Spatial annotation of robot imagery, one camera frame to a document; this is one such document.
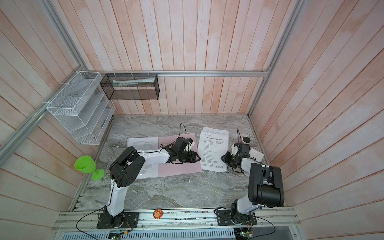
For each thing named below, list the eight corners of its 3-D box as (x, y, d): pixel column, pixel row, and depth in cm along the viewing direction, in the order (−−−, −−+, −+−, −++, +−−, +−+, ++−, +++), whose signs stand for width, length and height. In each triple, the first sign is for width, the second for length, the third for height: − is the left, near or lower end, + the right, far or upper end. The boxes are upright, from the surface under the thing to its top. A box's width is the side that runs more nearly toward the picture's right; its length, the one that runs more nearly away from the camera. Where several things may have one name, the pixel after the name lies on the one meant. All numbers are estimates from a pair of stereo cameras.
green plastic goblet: (87, 180, 89) (70, 169, 76) (93, 168, 94) (78, 155, 81) (102, 180, 89) (88, 169, 76) (107, 168, 94) (94, 155, 81)
